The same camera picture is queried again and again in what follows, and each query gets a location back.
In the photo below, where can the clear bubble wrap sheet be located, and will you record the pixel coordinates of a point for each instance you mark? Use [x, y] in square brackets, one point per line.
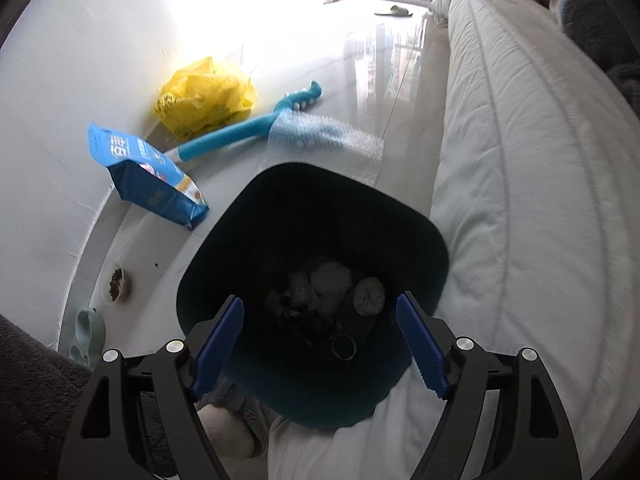
[326, 143]

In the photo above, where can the dark grey fuzzy blanket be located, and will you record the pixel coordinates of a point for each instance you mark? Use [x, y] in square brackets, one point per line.
[594, 27]

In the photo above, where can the yellow plastic bag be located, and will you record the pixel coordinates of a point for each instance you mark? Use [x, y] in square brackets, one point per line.
[204, 96]

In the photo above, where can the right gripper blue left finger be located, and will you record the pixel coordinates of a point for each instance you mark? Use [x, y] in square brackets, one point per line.
[211, 343]

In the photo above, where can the slipper on floor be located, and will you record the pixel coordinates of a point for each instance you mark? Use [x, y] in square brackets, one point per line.
[396, 12]

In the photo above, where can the bed with grey mattress cover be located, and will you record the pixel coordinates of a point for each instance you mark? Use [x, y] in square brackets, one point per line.
[526, 157]

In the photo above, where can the black trash bin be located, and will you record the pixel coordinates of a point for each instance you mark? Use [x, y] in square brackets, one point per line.
[318, 261]

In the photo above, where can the pet food dish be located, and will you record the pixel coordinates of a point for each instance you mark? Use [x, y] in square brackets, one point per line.
[117, 285]

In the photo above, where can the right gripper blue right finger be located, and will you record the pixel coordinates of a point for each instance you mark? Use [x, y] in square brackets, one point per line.
[426, 350]

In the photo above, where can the blue snack bag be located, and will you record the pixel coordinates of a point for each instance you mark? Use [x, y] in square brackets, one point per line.
[147, 177]

